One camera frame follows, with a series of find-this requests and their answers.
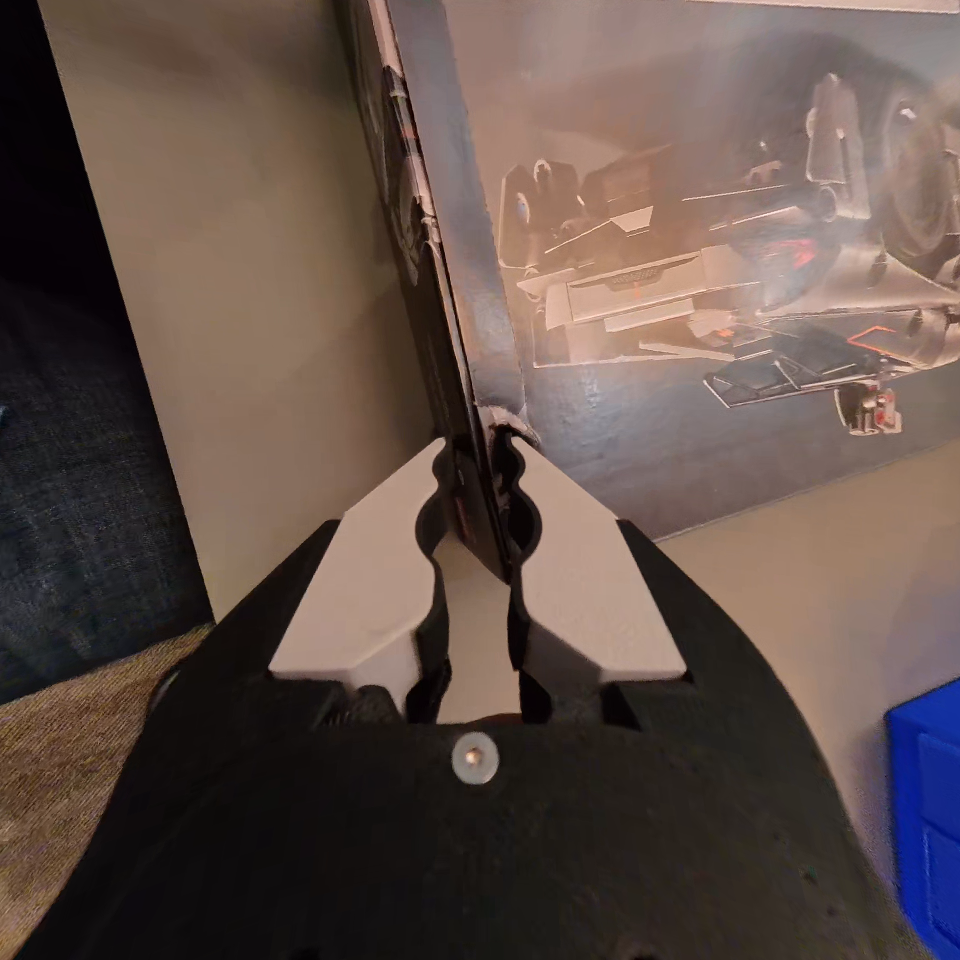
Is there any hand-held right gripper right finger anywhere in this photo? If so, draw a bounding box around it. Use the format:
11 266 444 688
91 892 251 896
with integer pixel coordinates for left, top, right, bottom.
491 429 688 725

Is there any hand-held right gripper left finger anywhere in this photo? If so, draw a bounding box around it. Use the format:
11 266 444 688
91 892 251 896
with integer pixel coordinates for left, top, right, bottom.
267 437 456 723

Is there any lego set car box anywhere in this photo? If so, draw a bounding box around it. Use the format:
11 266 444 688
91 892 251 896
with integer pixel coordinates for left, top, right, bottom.
333 0 960 586

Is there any blue plastic bin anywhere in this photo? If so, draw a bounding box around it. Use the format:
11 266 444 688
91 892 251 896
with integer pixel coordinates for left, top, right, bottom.
885 682 960 960

